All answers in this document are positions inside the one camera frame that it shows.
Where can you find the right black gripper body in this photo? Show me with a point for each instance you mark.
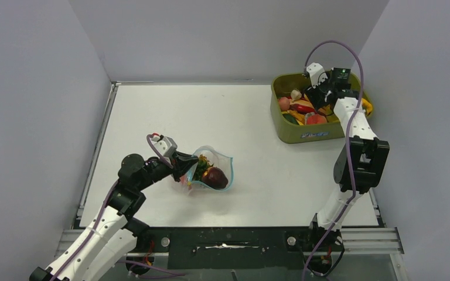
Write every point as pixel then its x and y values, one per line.
pixel 317 95

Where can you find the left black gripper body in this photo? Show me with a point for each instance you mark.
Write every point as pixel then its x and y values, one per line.
pixel 162 170

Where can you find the toy pineapple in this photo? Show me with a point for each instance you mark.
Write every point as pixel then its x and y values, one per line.
pixel 202 167

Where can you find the clear zip top bag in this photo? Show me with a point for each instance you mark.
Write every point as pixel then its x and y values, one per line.
pixel 223 162

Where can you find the dark red toy apple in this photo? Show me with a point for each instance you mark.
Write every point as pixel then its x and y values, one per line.
pixel 215 178

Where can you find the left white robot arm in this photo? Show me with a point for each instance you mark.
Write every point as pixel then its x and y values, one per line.
pixel 114 231

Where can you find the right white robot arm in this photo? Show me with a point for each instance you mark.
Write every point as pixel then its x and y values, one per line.
pixel 360 164

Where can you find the white toy garlic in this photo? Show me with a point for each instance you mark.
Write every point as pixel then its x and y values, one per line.
pixel 295 95

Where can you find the red toy chili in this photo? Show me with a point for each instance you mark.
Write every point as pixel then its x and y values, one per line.
pixel 302 109

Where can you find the small pink toy peach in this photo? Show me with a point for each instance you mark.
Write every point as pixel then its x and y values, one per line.
pixel 284 104

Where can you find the olive green plastic bin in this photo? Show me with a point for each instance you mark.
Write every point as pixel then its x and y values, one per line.
pixel 306 130

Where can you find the yellow toy bell pepper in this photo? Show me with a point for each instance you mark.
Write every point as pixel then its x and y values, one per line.
pixel 367 107

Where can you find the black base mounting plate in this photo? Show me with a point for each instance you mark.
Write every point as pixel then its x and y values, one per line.
pixel 239 247

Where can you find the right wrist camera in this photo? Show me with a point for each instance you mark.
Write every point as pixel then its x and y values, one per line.
pixel 316 74

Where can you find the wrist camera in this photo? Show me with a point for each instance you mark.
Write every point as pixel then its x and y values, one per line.
pixel 162 146
pixel 316 74

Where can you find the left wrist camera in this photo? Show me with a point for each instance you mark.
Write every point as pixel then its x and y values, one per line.
pixel 162 146

